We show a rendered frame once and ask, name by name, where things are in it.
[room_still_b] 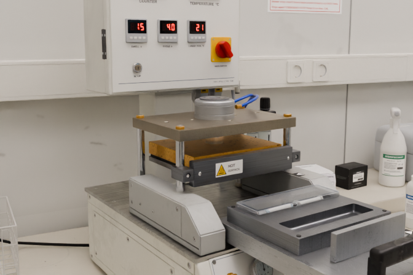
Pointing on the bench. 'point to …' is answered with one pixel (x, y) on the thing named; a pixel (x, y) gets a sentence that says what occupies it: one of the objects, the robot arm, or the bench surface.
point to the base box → (132, 247)
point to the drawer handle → (389, 255)
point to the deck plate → (208, 193)
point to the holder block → (306, 223)
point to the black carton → (351, 175)
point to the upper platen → (205, 148)
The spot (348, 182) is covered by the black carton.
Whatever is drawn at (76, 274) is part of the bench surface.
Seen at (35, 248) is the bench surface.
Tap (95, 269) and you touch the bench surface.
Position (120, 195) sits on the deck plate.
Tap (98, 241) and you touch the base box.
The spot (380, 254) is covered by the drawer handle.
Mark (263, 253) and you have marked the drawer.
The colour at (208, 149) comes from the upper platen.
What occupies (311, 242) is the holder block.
